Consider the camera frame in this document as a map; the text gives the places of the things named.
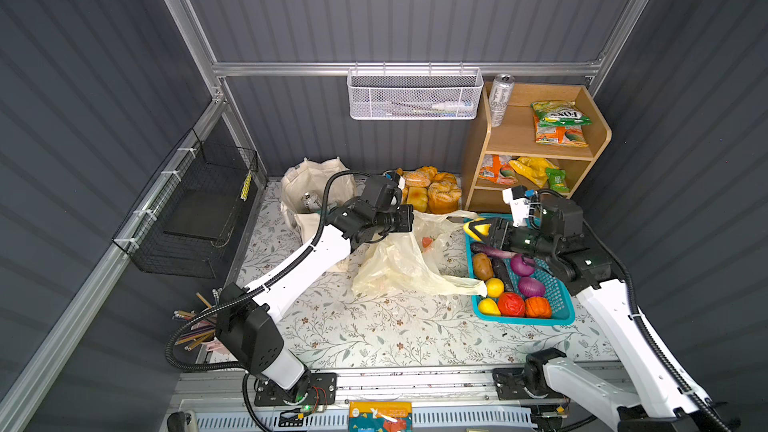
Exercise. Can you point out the teal plastic basket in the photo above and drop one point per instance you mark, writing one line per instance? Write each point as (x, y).
(556, 293)

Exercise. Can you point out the white wire wall basket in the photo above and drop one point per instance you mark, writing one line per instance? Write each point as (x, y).
(371, 91)

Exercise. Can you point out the yellow lemon bottom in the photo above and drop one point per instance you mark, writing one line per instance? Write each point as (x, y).
(488, 307)

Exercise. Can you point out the purple onion lower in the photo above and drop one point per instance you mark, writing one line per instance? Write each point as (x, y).
(530, 287)

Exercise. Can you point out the orange snack bag top shelf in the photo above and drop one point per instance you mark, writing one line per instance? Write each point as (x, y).
(563, 136)

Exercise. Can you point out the wooden shelf unit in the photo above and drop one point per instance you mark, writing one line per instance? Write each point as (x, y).
(515, 138)

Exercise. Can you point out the green chips bag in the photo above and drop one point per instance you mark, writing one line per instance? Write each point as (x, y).
(559, 113)

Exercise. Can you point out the brown potato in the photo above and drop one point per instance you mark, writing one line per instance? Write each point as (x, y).
(482, 267)

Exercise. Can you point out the orange pumpkin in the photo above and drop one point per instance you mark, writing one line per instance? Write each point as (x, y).
(538, 308)

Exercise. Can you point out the white tube in basket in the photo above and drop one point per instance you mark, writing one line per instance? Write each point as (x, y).
(451, 108)

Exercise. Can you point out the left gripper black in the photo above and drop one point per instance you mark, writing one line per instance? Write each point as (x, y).
(406, 215)

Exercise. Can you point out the colourful box at front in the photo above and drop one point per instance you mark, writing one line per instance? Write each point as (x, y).
(380, 416)

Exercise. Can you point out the beige canvas tote bag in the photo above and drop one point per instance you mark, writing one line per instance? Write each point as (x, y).
(302, 188)

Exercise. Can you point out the yellow snack bag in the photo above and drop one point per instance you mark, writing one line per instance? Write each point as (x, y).
(533, 168)

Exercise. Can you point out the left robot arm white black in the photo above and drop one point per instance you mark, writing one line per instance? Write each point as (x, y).
(247, 317)

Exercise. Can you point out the orange snack bag shelf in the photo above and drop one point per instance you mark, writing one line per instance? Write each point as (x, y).
(497, 169)
(563, 136)

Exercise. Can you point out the black wire wall basket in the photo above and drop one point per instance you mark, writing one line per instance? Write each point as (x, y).
(193, 217)

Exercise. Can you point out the yellow lemon left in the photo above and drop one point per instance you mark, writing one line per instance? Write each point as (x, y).
(495, 288)

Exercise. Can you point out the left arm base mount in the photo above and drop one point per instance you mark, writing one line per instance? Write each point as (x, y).
(312, 389)

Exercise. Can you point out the silver can front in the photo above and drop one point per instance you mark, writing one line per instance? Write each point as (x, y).
(311, 202)

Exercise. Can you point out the purple eggplant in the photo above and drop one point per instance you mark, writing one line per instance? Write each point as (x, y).
(491, 252)

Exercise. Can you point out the yellow lemon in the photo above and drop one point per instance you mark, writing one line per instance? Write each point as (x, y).
(495, 288)
(488, 307)

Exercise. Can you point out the cream plastic grocery bag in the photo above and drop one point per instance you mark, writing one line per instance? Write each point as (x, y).
(415, 261)

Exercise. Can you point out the purple onion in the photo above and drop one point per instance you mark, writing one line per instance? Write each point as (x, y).
(522, 265)
(530, 287)

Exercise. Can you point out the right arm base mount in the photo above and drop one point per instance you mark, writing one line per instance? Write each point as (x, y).
(527, 381)

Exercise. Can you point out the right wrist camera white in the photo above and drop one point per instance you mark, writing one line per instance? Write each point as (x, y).
(520, 201)

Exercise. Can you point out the silver can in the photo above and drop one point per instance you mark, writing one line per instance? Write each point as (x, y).
(311, 202)
(499, 96)

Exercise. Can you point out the purple onion upper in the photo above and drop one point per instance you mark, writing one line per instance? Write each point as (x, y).
(522, 265)

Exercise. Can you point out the bread rolls tray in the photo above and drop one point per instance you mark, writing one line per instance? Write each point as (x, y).
(428, 190)

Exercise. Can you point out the red tomato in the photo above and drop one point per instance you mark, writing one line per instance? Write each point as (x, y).
(511, 304)

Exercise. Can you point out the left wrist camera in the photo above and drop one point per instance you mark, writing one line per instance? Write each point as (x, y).
(396, 178)

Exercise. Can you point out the pencils cup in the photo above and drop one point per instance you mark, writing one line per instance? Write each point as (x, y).
(201, 332)

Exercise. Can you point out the dark eggplant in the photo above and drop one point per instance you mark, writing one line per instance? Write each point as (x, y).
(501, 271)

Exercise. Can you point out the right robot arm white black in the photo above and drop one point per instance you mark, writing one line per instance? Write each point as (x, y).
(665, 397)

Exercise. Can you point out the orange snack bag lower shelf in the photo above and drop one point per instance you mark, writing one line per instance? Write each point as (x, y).
(497, 169)

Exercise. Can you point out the silver can rear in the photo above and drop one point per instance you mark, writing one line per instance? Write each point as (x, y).
(499, 96)

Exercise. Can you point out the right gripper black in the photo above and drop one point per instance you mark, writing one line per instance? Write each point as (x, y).
(494, 225)

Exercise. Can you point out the small green snack packet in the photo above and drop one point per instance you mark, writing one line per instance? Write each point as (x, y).
(557, 180)

